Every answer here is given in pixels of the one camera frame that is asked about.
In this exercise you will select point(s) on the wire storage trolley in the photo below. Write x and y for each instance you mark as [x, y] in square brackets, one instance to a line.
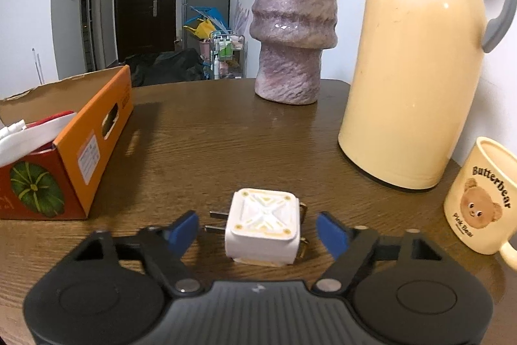
[227, 55]

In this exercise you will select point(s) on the black bag on floor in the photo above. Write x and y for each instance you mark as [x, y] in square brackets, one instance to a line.
[148, 69]

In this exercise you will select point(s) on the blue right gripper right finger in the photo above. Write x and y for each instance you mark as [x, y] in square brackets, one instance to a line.
[332, 234]

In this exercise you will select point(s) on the red white lint brush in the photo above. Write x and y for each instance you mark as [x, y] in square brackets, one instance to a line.
[20, 139]

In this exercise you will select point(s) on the cream bear mug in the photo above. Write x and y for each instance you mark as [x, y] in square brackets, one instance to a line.
[480, 206]

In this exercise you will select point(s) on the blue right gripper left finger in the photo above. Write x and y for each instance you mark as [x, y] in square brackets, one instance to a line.
[181, 233]

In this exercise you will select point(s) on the cream thermos jug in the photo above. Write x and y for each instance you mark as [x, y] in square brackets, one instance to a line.
[417, 71]

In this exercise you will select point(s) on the dark entrance door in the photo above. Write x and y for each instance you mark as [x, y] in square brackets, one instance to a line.
[145, 26]

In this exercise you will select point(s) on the red cardboard box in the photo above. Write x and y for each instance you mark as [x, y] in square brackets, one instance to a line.
[58, 179]

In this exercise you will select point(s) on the white plug adapter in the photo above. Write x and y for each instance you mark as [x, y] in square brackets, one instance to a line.
[262, 227]

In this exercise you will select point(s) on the pink ceramic vase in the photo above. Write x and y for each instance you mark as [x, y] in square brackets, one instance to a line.
[292, 36]

